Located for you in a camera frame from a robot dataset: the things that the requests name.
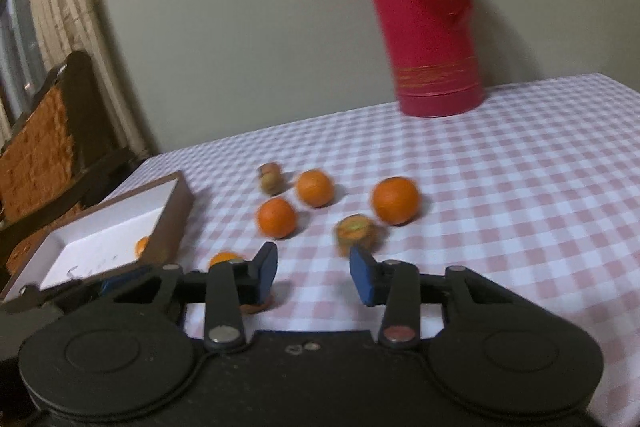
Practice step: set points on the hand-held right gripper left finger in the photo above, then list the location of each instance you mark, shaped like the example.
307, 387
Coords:
267, 274

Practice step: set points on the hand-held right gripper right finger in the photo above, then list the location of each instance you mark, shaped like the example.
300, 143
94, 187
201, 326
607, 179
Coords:
362, 277

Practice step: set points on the brownish round fruit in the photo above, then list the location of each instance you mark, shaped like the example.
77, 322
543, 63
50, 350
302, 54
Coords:
355, 233

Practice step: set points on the large orange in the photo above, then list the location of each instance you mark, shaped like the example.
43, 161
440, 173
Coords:
395, 200

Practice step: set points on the white cardboard box tray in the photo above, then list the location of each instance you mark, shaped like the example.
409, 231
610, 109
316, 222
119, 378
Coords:
100, 232

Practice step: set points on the small green fruit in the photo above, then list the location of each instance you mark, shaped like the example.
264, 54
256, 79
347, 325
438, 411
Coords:
273, 185

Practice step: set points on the pink checkered tablecloth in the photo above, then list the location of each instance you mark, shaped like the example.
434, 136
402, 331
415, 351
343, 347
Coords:
500, 207

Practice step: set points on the red thermos flask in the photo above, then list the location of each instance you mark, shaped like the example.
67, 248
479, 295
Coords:
425, 32

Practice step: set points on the wicker chair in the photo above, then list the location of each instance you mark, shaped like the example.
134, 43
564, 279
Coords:
40, 142

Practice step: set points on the window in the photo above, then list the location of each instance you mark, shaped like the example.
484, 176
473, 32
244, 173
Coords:
12, 7

